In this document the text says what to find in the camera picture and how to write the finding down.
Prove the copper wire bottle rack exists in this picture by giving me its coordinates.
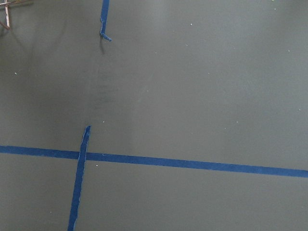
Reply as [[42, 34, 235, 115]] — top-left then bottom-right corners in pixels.
[[0, 0, 33, 31]]

